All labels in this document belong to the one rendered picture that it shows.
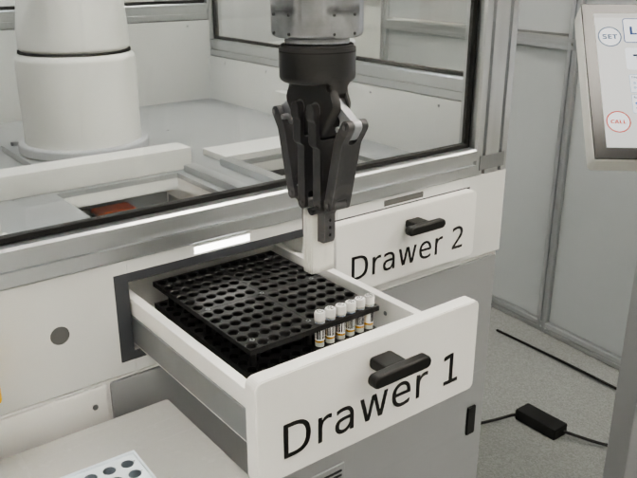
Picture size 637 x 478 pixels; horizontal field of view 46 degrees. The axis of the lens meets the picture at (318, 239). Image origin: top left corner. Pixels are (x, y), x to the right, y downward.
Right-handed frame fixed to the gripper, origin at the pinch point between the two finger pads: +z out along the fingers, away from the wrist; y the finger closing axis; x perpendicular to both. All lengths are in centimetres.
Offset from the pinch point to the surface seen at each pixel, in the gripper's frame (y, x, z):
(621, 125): -10, 72, -2
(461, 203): -17.2, 41.6, 8.0
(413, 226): -14.2, 28.2, 8.1
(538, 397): -61, 132, 98
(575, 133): -84, 171, 24
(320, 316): 0.4, -0.1, 8.8
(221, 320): -7.0, -8.2, 9.6
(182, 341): -6.5, -13.3, 10.5
